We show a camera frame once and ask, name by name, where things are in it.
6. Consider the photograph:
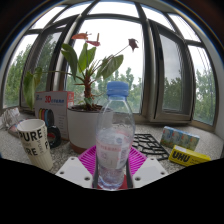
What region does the potted plant in white pot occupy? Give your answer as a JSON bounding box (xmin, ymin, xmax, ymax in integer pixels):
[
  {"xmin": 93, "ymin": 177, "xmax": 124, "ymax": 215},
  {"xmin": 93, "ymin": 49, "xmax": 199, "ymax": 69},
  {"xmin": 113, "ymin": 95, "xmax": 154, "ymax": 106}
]
[{"xmin": 22, "ymin": 32, "xmax": 140, "ymax": 154}]

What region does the clear plastic-wrapped packet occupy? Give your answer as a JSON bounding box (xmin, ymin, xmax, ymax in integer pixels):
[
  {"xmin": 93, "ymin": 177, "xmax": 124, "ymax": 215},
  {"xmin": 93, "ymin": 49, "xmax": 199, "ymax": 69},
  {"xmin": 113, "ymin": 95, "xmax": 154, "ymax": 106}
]
[{"xmin": 0, "ymin": 107, "xmax": 26, "ymax": 138}]

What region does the black lattice trivet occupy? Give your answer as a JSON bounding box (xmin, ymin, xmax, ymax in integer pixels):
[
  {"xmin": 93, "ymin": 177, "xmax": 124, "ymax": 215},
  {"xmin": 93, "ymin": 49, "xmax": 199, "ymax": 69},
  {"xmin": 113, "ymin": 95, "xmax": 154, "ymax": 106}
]
[{"xmin": 131, "ymin": 133, "xmax": 171, "ymax": 162}]

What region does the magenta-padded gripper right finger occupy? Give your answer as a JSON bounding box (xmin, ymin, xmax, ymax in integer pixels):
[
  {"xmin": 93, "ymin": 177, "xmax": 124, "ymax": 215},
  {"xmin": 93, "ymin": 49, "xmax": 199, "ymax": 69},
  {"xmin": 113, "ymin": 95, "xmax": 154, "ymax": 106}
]
[{"xmin": 125, "ymin": 146, "xmax": 169, "ymax": 190}]

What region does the clear blue-capped water bottle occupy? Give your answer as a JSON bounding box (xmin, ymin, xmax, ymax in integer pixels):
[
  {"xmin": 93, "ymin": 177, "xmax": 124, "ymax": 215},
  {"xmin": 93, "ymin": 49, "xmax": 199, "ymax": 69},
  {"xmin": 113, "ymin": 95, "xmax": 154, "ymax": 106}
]
[{"xmin": 95, "ymin": 80, "xmax": 136, "ymax": 191}]

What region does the blue-green carton pack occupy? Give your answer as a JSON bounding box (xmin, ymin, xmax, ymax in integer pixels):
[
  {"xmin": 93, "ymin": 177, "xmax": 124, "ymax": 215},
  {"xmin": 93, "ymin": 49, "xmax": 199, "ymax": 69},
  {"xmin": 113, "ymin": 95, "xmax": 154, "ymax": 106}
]
[{"xmin": 159, "ymin": 125, "xmax": 201, "ymax": 152}]

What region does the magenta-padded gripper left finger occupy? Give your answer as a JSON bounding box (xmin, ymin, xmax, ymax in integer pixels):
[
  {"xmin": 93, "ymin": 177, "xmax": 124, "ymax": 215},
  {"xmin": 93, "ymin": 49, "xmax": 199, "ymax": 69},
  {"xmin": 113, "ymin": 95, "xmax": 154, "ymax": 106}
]
[{"xmin": 54, "ymin": 145, "xmax": 100, "ymax": 190}]

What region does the black tape roll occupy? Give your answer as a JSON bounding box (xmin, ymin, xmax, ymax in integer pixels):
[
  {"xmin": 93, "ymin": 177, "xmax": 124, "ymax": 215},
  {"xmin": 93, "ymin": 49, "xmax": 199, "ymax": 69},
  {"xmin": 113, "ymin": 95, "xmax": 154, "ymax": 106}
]
[{"xmin": 46, "ymin": 125, "xmax": 63, "ymax": 149}]

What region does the white and red printed box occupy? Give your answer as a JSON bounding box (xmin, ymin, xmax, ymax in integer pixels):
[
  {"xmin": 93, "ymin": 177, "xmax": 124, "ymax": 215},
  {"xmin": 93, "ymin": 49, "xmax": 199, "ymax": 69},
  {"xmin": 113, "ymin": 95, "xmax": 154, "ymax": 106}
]
[{"xmin": 34, "ymin": 90, "xmax": 75, "ymax": 141}]

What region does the yellow glue box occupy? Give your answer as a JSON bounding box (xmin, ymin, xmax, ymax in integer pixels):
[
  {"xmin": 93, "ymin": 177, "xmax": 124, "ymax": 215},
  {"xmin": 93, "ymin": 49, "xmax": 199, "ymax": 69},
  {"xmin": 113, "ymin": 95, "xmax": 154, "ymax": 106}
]
[{"xmin": 168, "ymin": 144, "xmax": 212, "ymax": 168}]

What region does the cream paper cup black lettering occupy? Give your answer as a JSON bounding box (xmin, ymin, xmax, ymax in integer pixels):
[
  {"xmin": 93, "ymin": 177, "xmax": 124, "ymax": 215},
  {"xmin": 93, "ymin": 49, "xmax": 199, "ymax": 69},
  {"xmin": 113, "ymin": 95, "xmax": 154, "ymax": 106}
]
[{"xmin": 16, "ymin": 118, "xmax": 54, "ymax": 172}]

